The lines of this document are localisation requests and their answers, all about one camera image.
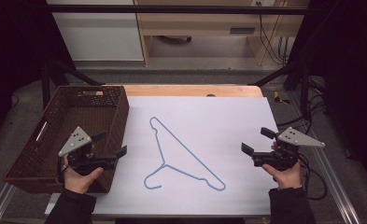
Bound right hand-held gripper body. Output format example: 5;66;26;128
251;126;326;172

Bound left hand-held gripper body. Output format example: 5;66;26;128
58;125;119;175

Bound person's right hand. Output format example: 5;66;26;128
261;161;303;190

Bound person's left hand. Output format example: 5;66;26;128
63;156;105;194

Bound brown woven plastic basket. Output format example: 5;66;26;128
3;85;131;194

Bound white table mat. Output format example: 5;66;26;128
44;95;279;217

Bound yellow and black tool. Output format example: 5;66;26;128
273;91;291;105

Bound black metal stand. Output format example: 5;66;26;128
251;60;311;117
41;60;105;109

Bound black curtain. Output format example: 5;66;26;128
0;0;77;150
291;0;367;190

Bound white cabinet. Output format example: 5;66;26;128
46;0;145;62

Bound light wooden desk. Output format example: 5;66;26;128
134;0;310;67

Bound black floor cables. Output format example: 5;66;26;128
276;76;329;135

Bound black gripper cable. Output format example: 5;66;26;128
297;153;329;201

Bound blue wire clothes hanger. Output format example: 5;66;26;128
143;116;227;192

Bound black hanging cables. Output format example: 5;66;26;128
255;1;297;66

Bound black horizontal frame bar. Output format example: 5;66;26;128
46;4;310;16

